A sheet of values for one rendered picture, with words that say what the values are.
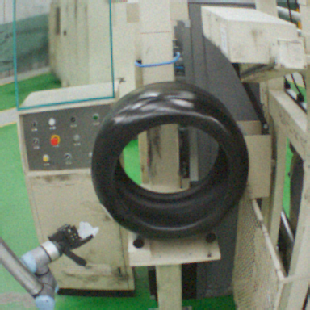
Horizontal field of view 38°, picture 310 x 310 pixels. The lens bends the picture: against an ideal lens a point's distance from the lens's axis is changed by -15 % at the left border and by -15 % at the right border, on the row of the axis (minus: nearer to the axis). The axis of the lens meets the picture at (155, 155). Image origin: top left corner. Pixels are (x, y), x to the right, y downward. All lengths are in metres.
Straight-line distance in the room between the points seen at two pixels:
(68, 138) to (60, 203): 0.36
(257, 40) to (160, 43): 0.69
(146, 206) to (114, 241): 0.70
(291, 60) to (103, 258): 1.85
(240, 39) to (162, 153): 0.89
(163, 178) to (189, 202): 0.17
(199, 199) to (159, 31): 0.72
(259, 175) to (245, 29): 0.93
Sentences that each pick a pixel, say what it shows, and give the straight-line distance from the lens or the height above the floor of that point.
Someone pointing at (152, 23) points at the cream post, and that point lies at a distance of 2.00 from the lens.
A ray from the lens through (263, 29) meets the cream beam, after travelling 1.42.
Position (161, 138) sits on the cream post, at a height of 1.18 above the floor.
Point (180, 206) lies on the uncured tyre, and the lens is 2.10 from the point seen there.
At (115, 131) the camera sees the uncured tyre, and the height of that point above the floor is 1.36.
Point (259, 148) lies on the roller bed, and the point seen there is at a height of 1.14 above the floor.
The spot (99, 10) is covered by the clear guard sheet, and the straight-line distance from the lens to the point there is 2.37.
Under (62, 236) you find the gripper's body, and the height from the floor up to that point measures 1.05.
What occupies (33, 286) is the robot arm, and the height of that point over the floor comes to 0.97.
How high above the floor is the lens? 1.92
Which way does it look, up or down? 22 degrees down
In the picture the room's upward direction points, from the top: 3 degrees counter-clockwise
